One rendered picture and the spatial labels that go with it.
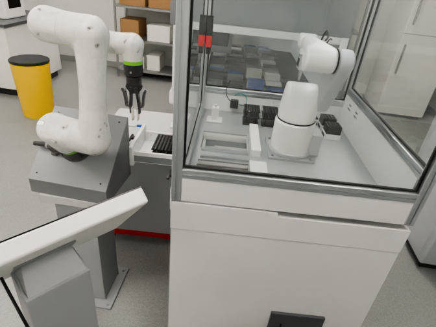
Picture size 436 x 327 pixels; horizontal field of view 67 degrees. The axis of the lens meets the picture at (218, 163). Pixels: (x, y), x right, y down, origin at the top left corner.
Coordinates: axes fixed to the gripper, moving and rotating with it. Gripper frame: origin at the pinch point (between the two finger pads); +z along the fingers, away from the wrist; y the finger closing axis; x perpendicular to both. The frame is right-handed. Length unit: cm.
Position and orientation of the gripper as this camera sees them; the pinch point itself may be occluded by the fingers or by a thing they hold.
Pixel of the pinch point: (135, 113)
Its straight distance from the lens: 181.6
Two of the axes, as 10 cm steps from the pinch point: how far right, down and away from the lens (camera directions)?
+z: -0.8, 8.5, 5.1
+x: -0.5, 5.1, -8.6
